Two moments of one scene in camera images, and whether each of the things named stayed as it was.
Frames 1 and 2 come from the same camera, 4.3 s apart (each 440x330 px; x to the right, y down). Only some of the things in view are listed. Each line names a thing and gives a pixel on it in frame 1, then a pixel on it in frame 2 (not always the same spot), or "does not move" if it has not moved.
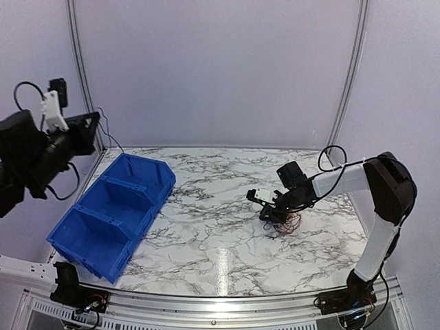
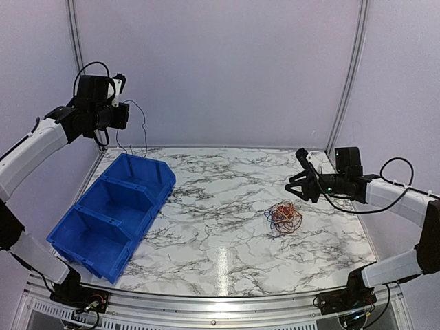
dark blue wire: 108,134 -> 144,129
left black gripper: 85,135 -> 120,122
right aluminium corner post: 345,102 does not move
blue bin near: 97,241 does not move
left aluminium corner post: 100,143 does not move
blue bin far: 154,176 does not move
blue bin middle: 130,205 does not move
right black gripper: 275,216 -> 309,185
